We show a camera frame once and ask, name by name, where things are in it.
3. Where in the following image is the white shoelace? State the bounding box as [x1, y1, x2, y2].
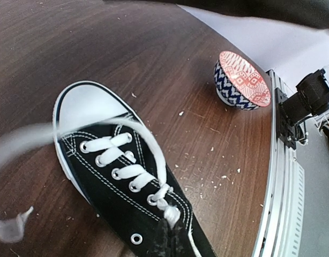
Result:
[0, 114, 181, 244]

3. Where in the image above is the aluminium front rail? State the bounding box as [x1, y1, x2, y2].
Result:
[252, 70, 305, 256]

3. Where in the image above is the black white canvas sneaker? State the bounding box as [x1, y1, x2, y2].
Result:
[53, 81, 215, 256]

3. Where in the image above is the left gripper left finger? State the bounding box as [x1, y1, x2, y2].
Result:
[146, 218, 171, 257]

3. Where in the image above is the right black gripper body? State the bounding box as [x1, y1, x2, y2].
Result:
[102, 0, 329, 30]

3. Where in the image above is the red white patterned bowl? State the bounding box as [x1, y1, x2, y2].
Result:
[214, 50, 271, 110]

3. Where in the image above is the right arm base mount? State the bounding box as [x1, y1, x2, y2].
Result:
[274, 88, 310, 150]

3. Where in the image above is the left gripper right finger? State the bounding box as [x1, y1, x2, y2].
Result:
[170, 222, 196, 257]

